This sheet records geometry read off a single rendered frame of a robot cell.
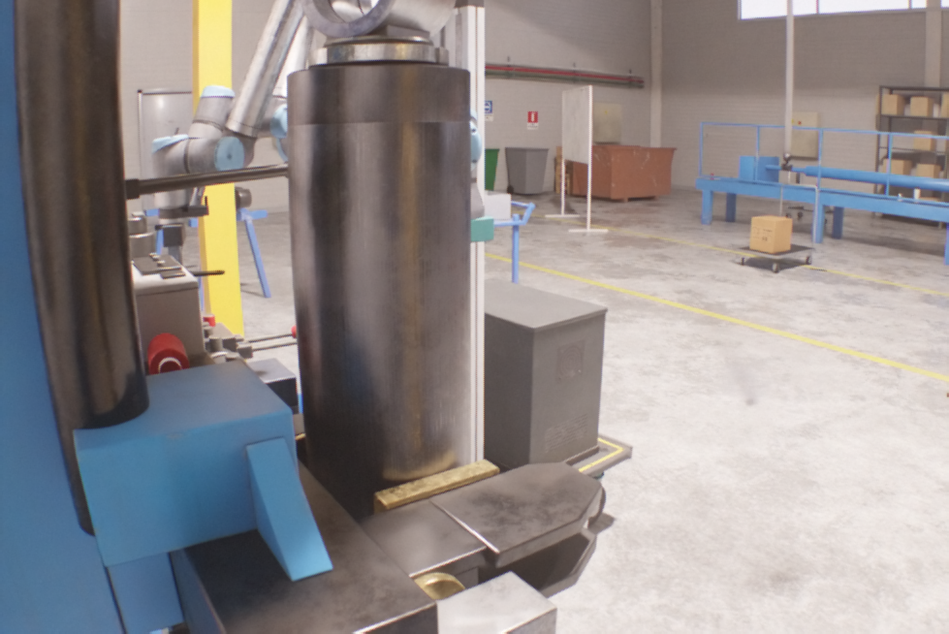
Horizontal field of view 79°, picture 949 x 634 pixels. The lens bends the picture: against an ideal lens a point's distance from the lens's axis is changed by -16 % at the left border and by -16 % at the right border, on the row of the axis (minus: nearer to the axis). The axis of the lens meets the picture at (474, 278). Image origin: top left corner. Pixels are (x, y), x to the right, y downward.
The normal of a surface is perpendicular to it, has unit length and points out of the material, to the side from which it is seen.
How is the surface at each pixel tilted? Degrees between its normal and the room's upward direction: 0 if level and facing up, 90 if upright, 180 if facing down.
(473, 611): 0
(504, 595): 0
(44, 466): 90
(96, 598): 90
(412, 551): 0
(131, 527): 90
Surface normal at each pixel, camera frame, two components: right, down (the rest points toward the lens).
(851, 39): -0.82, 0.12
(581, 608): 0.00, -0.98
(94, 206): 0.81, 0.13
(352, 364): -0.21, 0.22
